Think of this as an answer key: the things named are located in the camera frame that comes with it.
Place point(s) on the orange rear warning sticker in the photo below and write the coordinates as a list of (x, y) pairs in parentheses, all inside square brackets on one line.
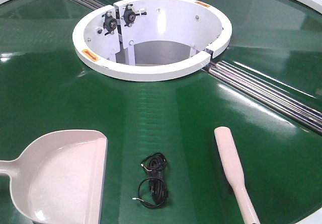
[(203, 4)]

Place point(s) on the right black bearing mount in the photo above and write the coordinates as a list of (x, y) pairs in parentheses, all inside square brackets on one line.
[(130, 15)]

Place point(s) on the pink plastic dustpan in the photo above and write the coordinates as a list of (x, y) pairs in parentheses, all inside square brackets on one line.
[(59, 177)]

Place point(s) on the pink plastic broom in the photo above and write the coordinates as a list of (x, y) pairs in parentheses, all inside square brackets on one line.
[(234, 172)]

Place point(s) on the left black bearing mount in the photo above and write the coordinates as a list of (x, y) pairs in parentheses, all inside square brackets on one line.
[(110, 23)]

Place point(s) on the green conveyor belt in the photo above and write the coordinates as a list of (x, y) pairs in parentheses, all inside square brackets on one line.
[(163, 165)]

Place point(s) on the right steel conveyor rollers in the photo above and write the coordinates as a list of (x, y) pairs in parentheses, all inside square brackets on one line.
[(266, 93)]

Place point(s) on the orange arrow warning sticker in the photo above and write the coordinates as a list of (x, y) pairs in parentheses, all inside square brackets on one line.
[(90, 55)]

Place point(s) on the black bearing mount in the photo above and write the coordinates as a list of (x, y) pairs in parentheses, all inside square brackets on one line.
[(110, 23), (130, 15)]

